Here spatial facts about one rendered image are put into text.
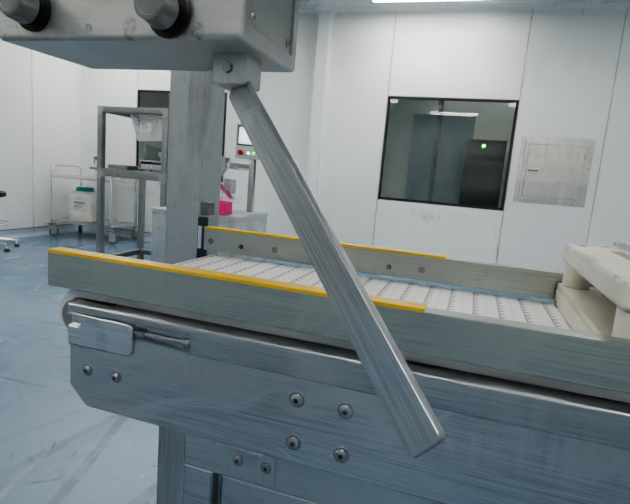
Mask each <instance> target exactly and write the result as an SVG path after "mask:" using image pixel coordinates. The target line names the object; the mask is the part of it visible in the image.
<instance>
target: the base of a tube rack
mask: <svg viewBox="0 0 630 504"><path fill-rule="evenodd" d="M557 287H558V288H557V289H556V294H555V300H554V302H555V301H557V304H556V305H557V307H558V308H559V310H560V311H561V313H562V314H563V316H564V317H565V319H566V320H567V322H568V323H569V325H570V326H571V328H572V329H573V330H575V331H581V332H588V333H594V334H600V335H607V336H612V331H613V325H614V320H615V315H616V309H617V307H616V304H613V303H612V301H611V300H608V299H607V297H606V296H603V293H601V292H600V291H599V290H598V289H597V288H595V287H589V290H578V289H572V288H568V287H564V286H562V283H558V285H557Z"/></svg>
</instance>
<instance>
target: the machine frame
mask: <svg viewBox="0 0 630 504"><path fill-rule="evenodd" d="M224 104H225V89H223V88H221V87H218V86H216V85H214V84H212V71H179V70H171V77H170V107H169V137H168V167H167V197H166V227H165V257H164V263H167V264H176V263H180V262H184V261H188V260H192V259H196V255H197V232H198V217H207V218H209V219H208V226H216V227H218V223H219V203H220V183H221V164H222V144H223V124H224ZM205 201H209V202H215V209H214V215H209V216H206V215H201V214H200V211H201V202H205ZM184 443H185V433H184V432H180V431H176V430H173V429H169V428H165V427H162V426H159V437H158V467H157V497H156V504H182V503H183V480H184V464H185V463H184Z"/></svg>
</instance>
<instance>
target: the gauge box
mask: <svg viewBox="0 0 630 504"><path fill-rule="evenodd" d="M133 1H134V0H50V2H51V16H50V19H49V21H48V23H47V25H46V26H45V27H44V28H43V29H42V30H40V31H38V32H31V31H28V30H26V29H24V28H23V27H22V26H21V25H20V24H19V22H17V21H15V20H13V19H11V18H9V17H7V16H5V15H4V14H3V13H2V12H1V11H0V39H1V40H2V41H5V42H8V43H11V44H14V45H18V46H21V47H24V48H27V49H30V50H34V51H37V52H40V53H43V54H46V55H50V56H53V57H56V58H59V59H62V60H66V61H69V62H72V63H75V64H78V65H82V66H85V67H88V68H91V69H119V70H179V71H212V62H213V53H246V54H249V55H250V56H252V57H254V58H255V59H257V60H259V61H261V62H262V65H261V72H293V71H294V70H295V59H296V45H297V31H298V17H299V4H300V0H189V2H190V6H191V19H190V23H189V25H188V27H187V29H186V30H185V32H184V33H183V34H182V35H181V36H179V37H177V38H175V39H164V38H162V37H160V36H158V35H157V34H155V32H154V31H153V30H152V29H151V27H150V25H149V24H148V23H147V22H146V21H144V20H143V19H142V18H141V17H139V16H138V15H137V14H136V12H135V8H134V2H133Z"/></svg>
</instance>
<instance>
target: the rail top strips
mask: <svg viewBox="0 0 630 504"><path fill-rule="evenodd" d="M204 228H205V229H212V230H220V231H228V232H236V233H244V234H251V235H259V236H267V237H275V238H283V239H291V240H298V241H300V239H299V237H296V236H288V235H280V234H272V233H264V232H256V231H248V230H240V229H232V228H224V227H216V226H205V227H204ZM340 244H341V246H345V247H353V248H361V249H369V250H377V251H385V252H393V253H400V254H408V255H416V256H424V257H432V258H440V259H446V258H447V255H440V254H432V253H424V252H416V251H408V250H400V249H392V248H384V247H376V246H368V245H360V244H352V243H344V242H340ZM47 252H51V253H58V254H64V255H70V256H76V257H82V258H89V259H95V260H101V261H107V262H113V263H119V264H126V265H132V266H138V267H144V268H150V269H157V270H163V271H169V272H175V273H181V274H187V275H194V276H200V277H206V278H212V279H218V280H225V281H231V282H237V283H243V284H249V285H255V286H262V287H268V288H274V289H280V290H286V291H292V292H299V293H305V294H311V295H317V296H323V297H328V295H327V293H326V291H325V289H324V288H321V287H314V286H308V285H302V284H295V283H289V282H282V281H276V280H270V279H263V278H257V277H250V276H244V275H238V274H231V273H225V272H218V271H212V270H206V269H199V268H193V267H186V266H180V265H174V264H167V263H161V262H154V261H148V260H142V259H135V258H129V257H122V256H116V255H110V254H103V253H97V252H90V251H84V250H78V249H71V248H65V247H57V248H50V249H47ZM369 296H370V298H371V300H372V302H373V304H374V305H379V306H385V307H391V308H398V309H404V310H410V311H416V312H422V313H424V312H425V309H426V307H427V304H423V303H417V302H410V301H404V300H398V299H391V298H385V297H378V296H372V295H369Z"/></svg>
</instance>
